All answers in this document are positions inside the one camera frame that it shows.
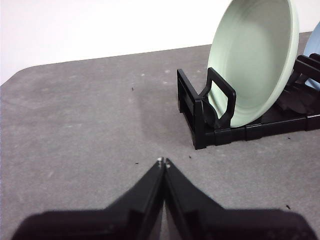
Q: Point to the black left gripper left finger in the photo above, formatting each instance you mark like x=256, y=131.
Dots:
x=120, y=220

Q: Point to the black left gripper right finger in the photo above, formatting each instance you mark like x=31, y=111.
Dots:
x=212, y=222

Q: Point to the pale green plate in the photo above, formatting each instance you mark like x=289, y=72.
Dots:
x=255, y=62

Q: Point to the blue plate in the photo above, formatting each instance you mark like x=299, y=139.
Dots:
x=313, y=50

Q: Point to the black plate rack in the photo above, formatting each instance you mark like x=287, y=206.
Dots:
x=200, y=120

